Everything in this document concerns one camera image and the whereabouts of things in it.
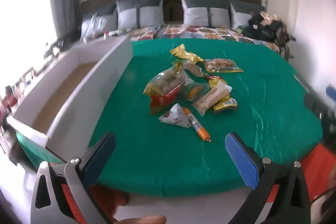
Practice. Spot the orange sausage stick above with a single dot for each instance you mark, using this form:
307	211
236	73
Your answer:
195	124

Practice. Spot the grey two-tone pillow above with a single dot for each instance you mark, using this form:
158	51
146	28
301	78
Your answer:
204	14
109	15
241	14
141	14

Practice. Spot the small white bottle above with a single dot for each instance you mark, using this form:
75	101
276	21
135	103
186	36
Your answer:
106	35

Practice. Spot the yellow cartoon snack packet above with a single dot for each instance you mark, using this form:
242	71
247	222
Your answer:
227	104

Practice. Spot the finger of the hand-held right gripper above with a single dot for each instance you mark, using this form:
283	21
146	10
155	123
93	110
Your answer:
331	90

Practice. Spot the crinkled gold snack packet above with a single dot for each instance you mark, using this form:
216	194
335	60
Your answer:
183	53

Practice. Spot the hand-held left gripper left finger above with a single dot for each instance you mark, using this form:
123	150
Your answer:
102	158

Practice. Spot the large yellow red snack bag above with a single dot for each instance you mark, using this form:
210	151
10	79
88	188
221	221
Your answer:
165	85

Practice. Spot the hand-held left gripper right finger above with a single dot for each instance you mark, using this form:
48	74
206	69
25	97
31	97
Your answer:
241	161

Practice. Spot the small clear brown snack packet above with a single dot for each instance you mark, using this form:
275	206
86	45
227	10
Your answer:
194	69

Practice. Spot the orange snack packet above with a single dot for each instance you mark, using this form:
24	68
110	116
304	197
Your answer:
195	91

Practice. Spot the green cloth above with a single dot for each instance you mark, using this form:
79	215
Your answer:
157	161

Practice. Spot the white triangular snack packet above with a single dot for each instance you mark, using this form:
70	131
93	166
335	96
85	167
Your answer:
174	116

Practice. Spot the clear plastic bag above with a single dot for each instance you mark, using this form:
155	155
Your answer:
95	26

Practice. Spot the floral bedsheet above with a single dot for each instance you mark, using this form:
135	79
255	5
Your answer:
210	31

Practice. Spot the clear yellow-edged nut packet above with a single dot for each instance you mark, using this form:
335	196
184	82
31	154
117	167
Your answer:
220	65

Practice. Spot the pile of dark clothes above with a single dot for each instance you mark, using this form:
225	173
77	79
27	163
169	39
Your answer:
265	29

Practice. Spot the person's left hand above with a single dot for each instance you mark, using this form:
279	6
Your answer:
144	220

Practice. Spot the white cardboard box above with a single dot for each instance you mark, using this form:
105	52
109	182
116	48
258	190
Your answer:
102	87

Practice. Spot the clear long pastry packet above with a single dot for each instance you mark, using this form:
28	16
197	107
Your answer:
210	96

